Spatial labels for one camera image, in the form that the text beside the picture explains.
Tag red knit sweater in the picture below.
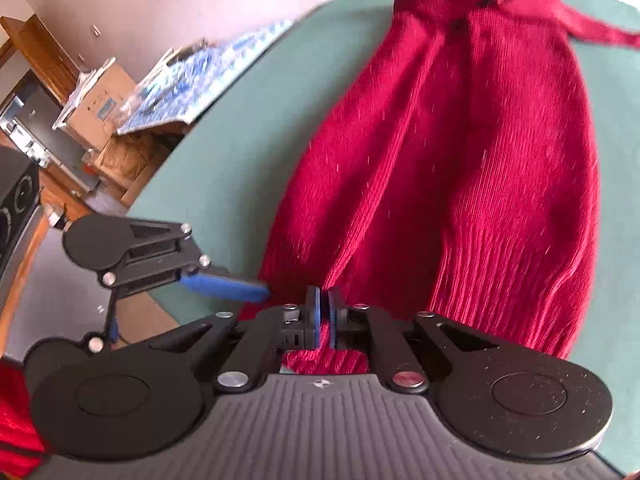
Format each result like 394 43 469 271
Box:
239 0 640 376

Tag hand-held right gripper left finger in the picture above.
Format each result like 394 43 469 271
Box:
150 285 324 394

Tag black speaker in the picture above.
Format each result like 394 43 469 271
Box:
0 147 42 281

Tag blue floral patterned cloth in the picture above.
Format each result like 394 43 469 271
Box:
117 20 296 136

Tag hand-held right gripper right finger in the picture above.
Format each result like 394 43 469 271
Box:
327 287 502 394

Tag person's red top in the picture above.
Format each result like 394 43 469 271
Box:
0 360 48 473

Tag large cardboard box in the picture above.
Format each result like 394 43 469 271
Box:
65 62 138 150

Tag metal kitchen rack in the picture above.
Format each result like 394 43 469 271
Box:
0 92 53 168

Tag wooden door frame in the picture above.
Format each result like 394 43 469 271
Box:
0 12 83 106

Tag green table cover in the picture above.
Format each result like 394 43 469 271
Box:
127 0 640 476

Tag white paper sheets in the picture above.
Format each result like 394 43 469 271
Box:
52 57 118 131

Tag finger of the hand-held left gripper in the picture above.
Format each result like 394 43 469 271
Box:
102 220 273 304

